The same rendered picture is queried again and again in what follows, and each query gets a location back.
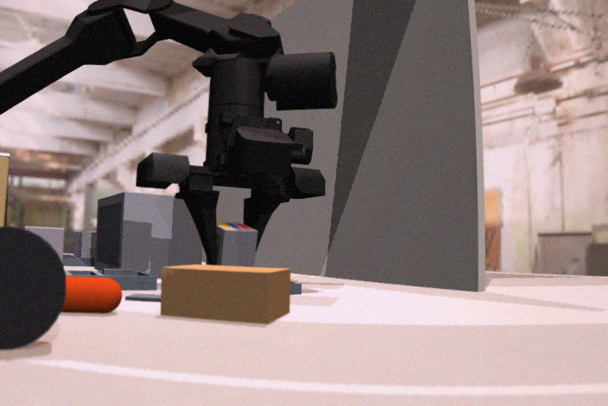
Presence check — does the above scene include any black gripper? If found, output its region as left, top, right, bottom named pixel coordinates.
left=136, top=104, right=325, bottom=264

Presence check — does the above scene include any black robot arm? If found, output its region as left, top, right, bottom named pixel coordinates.
left=0, top=0, right=338, bottom=177

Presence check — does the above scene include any orange cylinder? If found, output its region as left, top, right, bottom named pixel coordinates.
left=61, top=277, right=122, bottom=313

